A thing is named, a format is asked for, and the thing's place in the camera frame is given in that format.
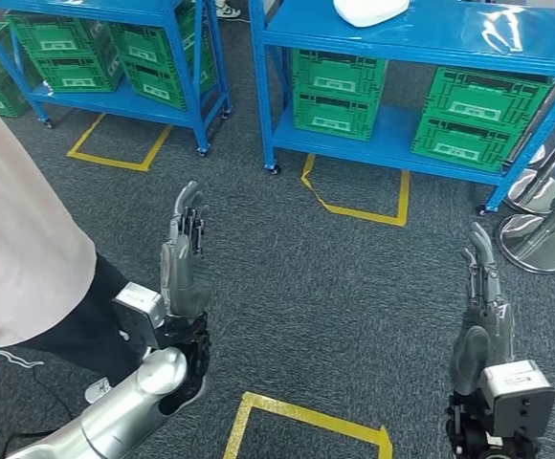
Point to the chrome stanchion post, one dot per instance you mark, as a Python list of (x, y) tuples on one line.
[(536, 190), (536, 247), (536, 126)]

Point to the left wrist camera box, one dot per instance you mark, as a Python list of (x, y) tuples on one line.
[(138, 313)]

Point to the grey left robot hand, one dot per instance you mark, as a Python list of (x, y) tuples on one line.
[(184, 285)]

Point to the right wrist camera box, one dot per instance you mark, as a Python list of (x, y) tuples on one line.
[(516, 396)]

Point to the person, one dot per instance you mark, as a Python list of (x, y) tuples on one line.
[(19, 253), (227, 9)]

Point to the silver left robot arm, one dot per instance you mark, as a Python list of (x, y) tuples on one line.
[(129, 405)]

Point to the white plastic panel part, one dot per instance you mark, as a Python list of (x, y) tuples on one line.
[(368, 11)]

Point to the blue metal shelf rack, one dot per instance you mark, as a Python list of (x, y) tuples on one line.
[(115, 104), (401, 136)]

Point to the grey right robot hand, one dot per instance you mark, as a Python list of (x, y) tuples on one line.
[(490, 336)]

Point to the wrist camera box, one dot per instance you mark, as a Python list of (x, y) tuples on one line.
[(516, 396), (138, 313)]

